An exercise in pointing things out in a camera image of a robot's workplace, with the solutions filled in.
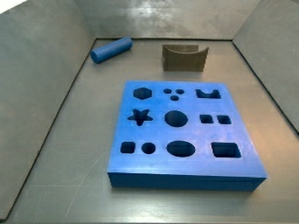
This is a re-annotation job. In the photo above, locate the blue cylinder peg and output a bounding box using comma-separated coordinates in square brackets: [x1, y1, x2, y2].
[90, 37, 134, 64]

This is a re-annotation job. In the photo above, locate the blue shape sorter block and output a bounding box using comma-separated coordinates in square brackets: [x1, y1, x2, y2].
[107, 80, 267, 192]

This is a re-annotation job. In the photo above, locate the dark curved cradle stand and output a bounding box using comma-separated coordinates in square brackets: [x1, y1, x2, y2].
[163, 45, 210, 72]

